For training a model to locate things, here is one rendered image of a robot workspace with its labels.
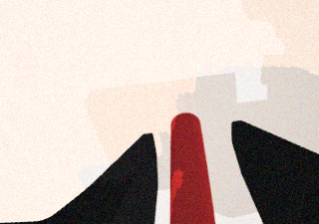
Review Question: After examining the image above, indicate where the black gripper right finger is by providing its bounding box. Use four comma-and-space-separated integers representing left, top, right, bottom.
231, 120, 319, 224

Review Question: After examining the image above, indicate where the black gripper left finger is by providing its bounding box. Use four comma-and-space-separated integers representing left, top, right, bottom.
0, 132, 159, 224

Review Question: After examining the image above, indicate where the red peg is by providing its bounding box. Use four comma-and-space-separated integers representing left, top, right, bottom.
170, 112, 216, 224

